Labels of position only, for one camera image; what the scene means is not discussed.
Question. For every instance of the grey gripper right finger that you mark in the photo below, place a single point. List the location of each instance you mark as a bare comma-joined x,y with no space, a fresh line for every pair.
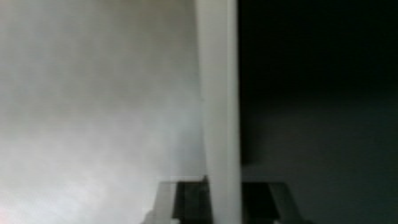
290,216

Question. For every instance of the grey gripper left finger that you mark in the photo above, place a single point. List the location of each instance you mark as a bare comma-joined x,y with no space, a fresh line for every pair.
158,216

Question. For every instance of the white desk tabletop tray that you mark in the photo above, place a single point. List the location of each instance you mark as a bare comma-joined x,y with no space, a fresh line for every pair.
117,107

